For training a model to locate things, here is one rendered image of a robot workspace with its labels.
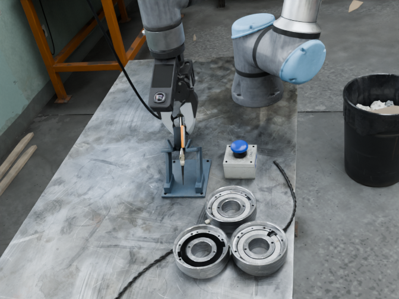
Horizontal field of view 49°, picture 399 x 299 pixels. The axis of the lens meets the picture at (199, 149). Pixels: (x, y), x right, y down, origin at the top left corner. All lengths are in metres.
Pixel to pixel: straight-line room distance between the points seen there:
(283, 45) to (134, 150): 0.46
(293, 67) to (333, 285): 0.99
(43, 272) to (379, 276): 1.29
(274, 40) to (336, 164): 1.28
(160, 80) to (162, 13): 0.13
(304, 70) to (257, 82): 0.18
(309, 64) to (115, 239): 0.60
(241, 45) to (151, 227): 0.53
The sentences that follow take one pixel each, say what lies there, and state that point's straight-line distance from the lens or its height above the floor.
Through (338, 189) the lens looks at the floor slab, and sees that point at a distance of 2.16.
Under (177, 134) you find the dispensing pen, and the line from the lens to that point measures 0.97.
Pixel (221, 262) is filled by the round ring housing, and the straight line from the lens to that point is 0.82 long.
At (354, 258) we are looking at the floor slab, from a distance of 1.90.
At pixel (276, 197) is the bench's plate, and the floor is 0.80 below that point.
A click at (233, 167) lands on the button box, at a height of 0.83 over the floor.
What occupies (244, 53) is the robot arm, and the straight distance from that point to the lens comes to 1.19.
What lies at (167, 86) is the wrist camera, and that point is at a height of 1.07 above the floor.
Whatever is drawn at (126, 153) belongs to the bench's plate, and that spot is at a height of 0.80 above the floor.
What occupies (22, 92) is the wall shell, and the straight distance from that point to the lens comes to 3.08.
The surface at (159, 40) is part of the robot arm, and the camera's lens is 0.86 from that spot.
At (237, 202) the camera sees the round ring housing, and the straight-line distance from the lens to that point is 0.93.
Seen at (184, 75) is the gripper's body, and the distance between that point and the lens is 0.92.
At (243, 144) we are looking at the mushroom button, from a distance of 1.00.
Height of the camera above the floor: 1.48
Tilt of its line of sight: 37 degrees down
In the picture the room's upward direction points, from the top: 10 degrees counter-clockwise
